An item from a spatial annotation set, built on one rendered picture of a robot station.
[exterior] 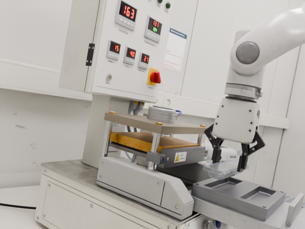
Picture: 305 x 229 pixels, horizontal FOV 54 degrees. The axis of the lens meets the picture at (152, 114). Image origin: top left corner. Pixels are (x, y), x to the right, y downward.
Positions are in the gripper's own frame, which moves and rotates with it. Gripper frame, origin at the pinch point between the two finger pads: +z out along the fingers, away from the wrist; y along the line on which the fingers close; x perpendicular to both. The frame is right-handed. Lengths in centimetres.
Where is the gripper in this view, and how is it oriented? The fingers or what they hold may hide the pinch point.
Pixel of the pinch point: (228, 161)
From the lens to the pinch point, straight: 76.9
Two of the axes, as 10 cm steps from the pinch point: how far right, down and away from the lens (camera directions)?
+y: -8.2, -1.8, 5.5
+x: -5.5, -0.5, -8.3
